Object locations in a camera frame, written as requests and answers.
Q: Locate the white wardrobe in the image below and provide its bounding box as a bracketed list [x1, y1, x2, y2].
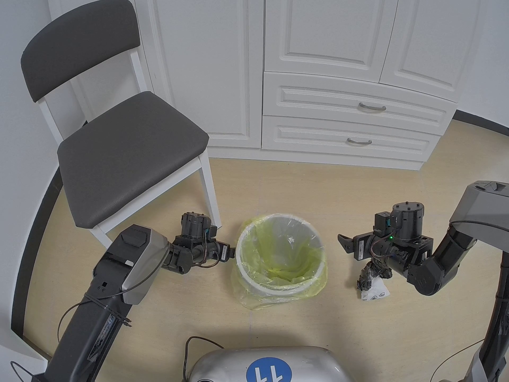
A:
[45, 0, 489, 171]

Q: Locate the white printed wrapper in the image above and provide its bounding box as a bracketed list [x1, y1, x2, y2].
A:
[360, 279, 391, 302]

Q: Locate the pale grey trash bin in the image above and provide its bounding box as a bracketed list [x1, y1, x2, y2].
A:
[237, 212, 327, 305]

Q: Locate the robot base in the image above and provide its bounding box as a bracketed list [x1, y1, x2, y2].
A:
[187, 346, 354, 382]

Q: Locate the black plastic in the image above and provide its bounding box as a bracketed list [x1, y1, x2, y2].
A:
[357, 258, 395, 292]

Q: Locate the white chair with grey cushions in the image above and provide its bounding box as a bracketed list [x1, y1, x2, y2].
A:
[21, 0, 222, 250]

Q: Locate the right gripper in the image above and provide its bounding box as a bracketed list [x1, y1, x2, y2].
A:
[337, 231, 394, 262]

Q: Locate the black cable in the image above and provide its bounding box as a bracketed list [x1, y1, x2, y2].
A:
[433, 340, 488, 382]
[182, 336, 225, 379]

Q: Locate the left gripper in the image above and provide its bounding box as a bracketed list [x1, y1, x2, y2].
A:
[205, 238, 239, 263]

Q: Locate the yellow plastic bag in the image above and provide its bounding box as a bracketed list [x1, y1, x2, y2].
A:
[232, 213, 330, 311]

